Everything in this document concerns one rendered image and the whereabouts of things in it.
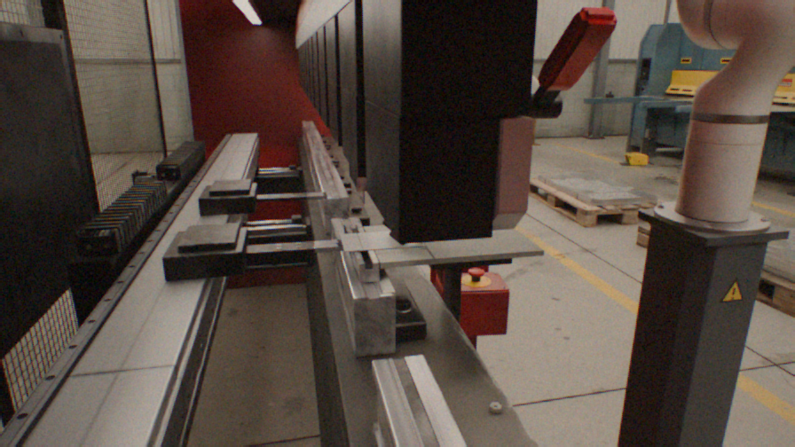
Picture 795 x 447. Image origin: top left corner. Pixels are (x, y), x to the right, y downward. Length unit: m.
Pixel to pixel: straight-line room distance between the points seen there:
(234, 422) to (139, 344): 1.52
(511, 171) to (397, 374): 0.30
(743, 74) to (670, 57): 7.11
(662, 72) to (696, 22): 6.99
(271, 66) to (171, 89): 5.38
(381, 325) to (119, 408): 0.36
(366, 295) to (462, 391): 0.18
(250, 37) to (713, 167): 2.38
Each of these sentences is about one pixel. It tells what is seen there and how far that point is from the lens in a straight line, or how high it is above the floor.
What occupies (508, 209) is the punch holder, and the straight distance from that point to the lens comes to 0.35.
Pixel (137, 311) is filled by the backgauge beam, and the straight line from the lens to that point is 0.74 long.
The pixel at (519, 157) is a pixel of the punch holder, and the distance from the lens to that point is 0.34.
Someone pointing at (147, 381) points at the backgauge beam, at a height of 0.98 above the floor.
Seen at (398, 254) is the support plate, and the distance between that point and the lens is 0.81.
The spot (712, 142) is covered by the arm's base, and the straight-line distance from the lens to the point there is 1.06.
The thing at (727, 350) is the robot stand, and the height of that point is 0.77.
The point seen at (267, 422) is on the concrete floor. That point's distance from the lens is 2.14.
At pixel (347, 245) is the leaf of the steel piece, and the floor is 1.00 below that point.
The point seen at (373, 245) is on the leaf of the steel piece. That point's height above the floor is 1.00.
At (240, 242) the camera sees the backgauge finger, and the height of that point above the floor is 1.02.
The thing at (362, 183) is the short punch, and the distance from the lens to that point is 0.78.
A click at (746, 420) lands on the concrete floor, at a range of 2.46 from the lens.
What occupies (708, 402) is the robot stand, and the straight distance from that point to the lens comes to 1.23.
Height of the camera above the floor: 1.29
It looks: 17 degrees down
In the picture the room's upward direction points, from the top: straight up
